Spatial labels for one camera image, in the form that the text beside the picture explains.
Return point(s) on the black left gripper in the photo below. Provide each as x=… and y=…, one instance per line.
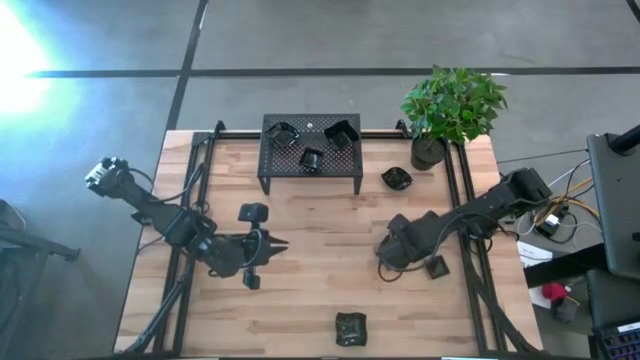
x=230, y=252

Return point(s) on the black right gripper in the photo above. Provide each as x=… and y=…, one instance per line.
x=397, y=247

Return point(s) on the small black square plate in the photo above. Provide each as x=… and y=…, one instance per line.
x=438, y=268
x=311, y=160

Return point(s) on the black pot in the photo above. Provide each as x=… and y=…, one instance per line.
x=397, y=179
x=282, y=135

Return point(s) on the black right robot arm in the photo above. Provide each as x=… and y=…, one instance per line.
x=500, y=200

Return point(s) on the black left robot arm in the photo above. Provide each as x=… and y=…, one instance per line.
x=150, y=212

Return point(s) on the black perforated metal shelf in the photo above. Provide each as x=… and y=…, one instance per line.
x=290, y=172

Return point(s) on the black wavy square plate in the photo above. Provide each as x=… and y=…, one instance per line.
x=351, y=330

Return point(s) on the white paper sheet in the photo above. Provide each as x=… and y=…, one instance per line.
x=532, y=252

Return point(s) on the green potted plant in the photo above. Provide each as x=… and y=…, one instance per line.
x=452, y=105

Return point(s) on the white power adapter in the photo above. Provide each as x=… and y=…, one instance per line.
x=552, y=220

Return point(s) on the red cloth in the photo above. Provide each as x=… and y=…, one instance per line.
x=555, y=291

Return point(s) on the grey cloth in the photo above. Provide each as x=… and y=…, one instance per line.
x=566, y=311

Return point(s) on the black side desk top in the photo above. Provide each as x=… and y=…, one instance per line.
x=617, y=210

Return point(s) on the black side stand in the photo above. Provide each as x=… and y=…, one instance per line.
x=30, y=245

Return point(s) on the black keyboard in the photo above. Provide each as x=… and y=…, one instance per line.
x=620, y=345

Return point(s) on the black pole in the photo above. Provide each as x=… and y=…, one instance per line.
x=627, y=140

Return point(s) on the black aluminium rig frame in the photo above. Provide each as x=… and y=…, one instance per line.
x=235, y=135

